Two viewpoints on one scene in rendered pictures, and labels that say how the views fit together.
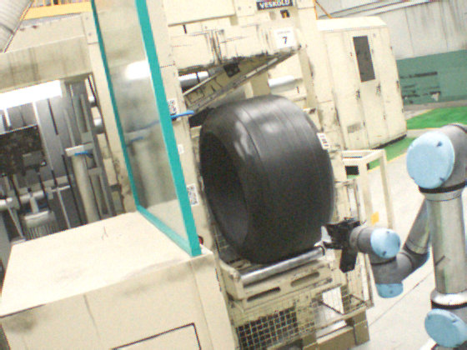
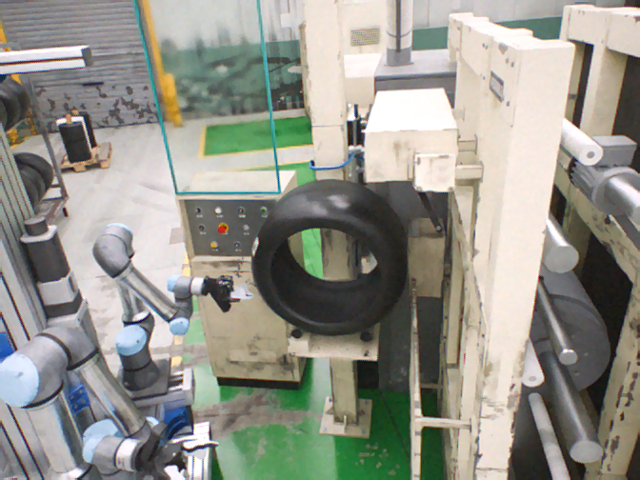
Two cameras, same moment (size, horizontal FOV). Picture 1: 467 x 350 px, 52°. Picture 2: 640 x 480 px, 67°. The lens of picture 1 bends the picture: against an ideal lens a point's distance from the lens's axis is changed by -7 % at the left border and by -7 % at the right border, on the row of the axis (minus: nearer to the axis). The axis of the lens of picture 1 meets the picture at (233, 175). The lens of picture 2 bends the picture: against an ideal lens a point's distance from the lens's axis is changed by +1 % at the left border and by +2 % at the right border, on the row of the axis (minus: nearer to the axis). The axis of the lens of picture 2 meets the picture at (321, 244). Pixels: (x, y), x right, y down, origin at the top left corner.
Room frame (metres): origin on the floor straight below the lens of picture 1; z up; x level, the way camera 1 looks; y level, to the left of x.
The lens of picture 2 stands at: (2.66, -1.57, 2.10)
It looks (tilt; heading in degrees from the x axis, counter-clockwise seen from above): 27 degrees down; 120
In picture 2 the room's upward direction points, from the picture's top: 4 degrees counter-clockwise
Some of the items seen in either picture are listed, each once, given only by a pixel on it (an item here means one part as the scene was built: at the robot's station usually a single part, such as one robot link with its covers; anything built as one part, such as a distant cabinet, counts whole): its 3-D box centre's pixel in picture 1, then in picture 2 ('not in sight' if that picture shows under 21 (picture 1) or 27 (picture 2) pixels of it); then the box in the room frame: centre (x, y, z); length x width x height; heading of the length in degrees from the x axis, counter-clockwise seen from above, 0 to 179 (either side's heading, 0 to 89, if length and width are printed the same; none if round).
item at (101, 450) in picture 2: not in sight; (108, 450); (1.65, -1.06, 1.04); 0.11 x 0.08 x 0.09; 13
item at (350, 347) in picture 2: (268, 281); (337, 330); (1.82, -0.04, 0.80); 0.37 x 0.36 x 0.02; 20
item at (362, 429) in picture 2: not in sight; (346, 414); (1.72, 0.19, 0.02); 0.27 x 0.27 x 0.04; 20
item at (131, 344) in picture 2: not in sight; (132, 346); (1.15, -0.57, 0.88); 0.13 x 0.12 x 0.14; 127
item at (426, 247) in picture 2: not in sight; (425, 257); (2.11, 0.29, 1.05); 0.20 x 0.15 x 0.30; 110
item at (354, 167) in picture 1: (351, 200); not in sight; (4.11, -0.94, 0.40); 0.60 x 0.35 x 0.80; 39
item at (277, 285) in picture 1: (282, 282); (306, 321); (1.69, -0.09, 0.83); 0.36 x 0.09 x 0.06; 110
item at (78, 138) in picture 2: not in sight; (77, 138); (-4.49, 3.27, 0.38); 1.20 x 0.80 x 0.76; 137
